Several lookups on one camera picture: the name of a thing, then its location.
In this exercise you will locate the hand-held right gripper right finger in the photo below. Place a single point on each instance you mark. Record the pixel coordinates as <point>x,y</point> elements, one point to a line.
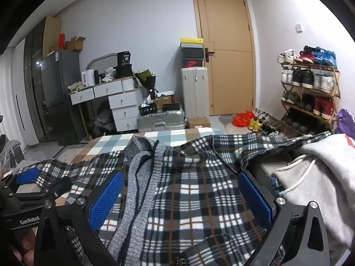
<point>255,202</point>

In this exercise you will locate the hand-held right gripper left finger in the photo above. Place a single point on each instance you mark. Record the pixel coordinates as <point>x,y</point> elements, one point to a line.
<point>106,199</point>

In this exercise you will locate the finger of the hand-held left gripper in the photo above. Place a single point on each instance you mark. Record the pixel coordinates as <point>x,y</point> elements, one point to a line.
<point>59,187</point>
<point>27,176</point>

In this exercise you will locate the plaid fleece jacket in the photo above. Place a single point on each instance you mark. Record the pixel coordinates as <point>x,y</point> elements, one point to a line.
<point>194,185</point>

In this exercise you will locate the person's left hand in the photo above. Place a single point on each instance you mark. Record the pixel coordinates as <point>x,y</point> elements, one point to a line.
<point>26,242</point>

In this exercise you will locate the blue striped cloth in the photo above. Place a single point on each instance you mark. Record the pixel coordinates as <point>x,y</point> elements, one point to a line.
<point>276,187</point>

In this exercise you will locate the grey hoodie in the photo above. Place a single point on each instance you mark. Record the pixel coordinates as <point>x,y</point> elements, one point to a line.
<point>327,177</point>

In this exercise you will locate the pile of assorted shoes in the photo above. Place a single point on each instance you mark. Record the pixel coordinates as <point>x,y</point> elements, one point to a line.
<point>266,126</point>

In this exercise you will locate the black backpack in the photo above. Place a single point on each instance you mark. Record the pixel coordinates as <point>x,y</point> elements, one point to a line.
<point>102,120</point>

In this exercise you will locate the white curtain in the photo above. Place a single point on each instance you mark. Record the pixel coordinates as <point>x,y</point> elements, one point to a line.
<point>11,94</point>

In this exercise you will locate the grey doormat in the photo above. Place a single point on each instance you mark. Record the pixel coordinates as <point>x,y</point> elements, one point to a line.
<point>227,123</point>

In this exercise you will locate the orange plastic bag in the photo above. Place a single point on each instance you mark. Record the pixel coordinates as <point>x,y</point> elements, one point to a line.
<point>243,119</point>

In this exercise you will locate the grey refrigerator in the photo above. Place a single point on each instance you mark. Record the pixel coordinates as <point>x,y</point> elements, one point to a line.
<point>61,88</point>

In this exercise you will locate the silver suitcase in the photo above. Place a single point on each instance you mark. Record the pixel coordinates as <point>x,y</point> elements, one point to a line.
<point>160,122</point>

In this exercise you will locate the checkered bed sheet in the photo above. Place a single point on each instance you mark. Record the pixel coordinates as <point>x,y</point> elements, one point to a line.
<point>177,135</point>

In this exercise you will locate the small cardboard box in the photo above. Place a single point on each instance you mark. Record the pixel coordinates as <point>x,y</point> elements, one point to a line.
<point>199,122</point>

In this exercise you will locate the black box with yellow dots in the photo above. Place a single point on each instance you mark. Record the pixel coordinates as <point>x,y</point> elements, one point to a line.
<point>147,109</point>

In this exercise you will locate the white drawer desk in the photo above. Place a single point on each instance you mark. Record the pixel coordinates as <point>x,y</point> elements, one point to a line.
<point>122,99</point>

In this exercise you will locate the dark glass wardrobe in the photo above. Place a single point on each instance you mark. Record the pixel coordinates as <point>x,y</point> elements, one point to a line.
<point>33,74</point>

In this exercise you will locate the white kettle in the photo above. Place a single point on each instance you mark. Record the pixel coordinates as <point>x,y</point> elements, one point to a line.
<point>88,78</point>

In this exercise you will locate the flat black box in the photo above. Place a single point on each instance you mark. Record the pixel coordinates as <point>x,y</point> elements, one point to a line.
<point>171,107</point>

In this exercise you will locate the brown and black box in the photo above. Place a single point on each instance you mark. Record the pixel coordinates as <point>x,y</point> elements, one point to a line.
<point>165,99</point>

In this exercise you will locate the black thermos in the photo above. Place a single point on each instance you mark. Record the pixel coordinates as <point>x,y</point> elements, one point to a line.
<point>96,77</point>

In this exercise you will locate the purple bag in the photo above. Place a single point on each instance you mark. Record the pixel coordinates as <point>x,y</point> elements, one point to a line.
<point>345,123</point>

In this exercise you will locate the white suitcase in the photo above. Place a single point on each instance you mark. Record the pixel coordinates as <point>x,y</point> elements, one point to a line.
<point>194,94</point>

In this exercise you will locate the black wrapped bouquet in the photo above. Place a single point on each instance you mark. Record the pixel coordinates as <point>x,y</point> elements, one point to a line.
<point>145,80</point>

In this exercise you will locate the arched grey mirror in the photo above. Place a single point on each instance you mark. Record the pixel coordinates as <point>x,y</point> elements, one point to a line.
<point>97,59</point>

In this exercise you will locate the shoe rack with shoes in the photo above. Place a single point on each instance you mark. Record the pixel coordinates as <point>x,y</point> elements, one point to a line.
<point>305,77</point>

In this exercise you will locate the open cardboard box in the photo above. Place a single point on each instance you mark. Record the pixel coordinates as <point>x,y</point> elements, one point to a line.
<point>75,44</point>

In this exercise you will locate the flat cardboard sheet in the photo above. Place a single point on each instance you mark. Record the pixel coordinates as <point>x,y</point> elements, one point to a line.
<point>52,36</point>

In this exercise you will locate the black round tub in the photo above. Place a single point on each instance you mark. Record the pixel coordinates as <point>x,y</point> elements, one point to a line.
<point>124,58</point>

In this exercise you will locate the wooden door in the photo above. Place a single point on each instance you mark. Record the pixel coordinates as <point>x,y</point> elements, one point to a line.
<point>227,61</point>

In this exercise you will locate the black red logo shoe box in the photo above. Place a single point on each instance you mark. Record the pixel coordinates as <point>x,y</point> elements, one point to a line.
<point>192,63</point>

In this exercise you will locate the yellow lid shoe box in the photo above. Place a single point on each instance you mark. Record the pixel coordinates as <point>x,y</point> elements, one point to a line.
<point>191,42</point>

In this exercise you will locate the white light switch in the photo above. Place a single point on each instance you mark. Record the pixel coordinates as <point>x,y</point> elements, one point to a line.
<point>298,27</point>

